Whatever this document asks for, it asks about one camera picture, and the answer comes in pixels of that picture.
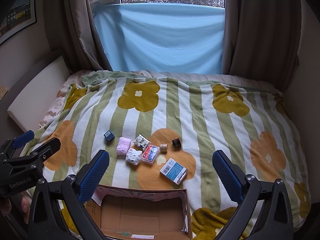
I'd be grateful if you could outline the open cardboard box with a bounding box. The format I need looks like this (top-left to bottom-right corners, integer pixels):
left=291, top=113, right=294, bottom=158
left=86, top=185, right=193, bottom=239

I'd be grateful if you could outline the floral tissue pack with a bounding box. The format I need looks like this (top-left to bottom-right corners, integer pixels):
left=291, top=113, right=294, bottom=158
left=133, top=134, right=150, bottom=151

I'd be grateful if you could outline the white patterned cloth bundle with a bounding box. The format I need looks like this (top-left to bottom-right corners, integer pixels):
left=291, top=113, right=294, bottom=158
left=125, top=148, right=142, bottom=166

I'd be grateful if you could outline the brown curtain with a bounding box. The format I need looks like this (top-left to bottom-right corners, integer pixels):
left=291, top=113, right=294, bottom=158
left=222, top=0, right=302, bottom=92
left=43, top=0, right=112, bottom=72

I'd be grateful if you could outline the red blue card case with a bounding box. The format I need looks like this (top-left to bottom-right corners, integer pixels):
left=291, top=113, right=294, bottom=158
left=141, top=144, right=160, bottom=165

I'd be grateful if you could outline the person's left hand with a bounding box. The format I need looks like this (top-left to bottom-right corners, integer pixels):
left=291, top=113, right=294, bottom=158
left=1, top=195, right=30, bottom=224

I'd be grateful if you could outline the framed wall poster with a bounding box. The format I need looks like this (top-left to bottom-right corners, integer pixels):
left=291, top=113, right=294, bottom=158
left=1, top=0, right=37, bottom=44

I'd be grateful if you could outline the small dark blue box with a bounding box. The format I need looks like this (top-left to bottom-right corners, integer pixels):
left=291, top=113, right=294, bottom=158
left=104, top=130, right=114, bottom=142

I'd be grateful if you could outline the white blue carton box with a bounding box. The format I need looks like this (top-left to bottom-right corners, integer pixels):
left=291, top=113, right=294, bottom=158
left=160, top=158, right=188, bottom=185

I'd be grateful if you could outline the left brown curtain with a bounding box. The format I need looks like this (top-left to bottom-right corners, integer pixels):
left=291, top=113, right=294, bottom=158
left=43, top=0, right=112, bottom=72

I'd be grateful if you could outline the small black cylinder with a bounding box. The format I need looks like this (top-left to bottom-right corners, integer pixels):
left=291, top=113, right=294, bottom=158
left=172, top=138, right=182, bottom=150

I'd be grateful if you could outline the striped floral fleece blanket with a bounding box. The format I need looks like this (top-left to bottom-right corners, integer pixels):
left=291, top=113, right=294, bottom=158
left=22, top=72, right=311, bottom=239

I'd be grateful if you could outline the beige tape roll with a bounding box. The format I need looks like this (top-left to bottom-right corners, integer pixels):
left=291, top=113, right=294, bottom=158
left=159, top=144, right=168, bottom=153

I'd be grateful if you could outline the white bed side cushion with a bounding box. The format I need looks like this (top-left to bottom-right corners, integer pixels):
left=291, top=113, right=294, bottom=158
left=7, top=56, right=70, bottom=132

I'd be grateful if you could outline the right brown curtain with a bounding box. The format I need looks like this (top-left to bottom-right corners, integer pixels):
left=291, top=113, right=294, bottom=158
left=222, top=0, right=302, bottom=92

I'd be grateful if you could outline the light blue hanging sheet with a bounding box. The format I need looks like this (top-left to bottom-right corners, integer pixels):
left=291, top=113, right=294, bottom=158
left=93, top=3, right=225, bottom=74

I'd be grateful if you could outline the pink towel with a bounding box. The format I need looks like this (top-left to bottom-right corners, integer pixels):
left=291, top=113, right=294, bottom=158
left=116, top=137, right=131, bottom=155

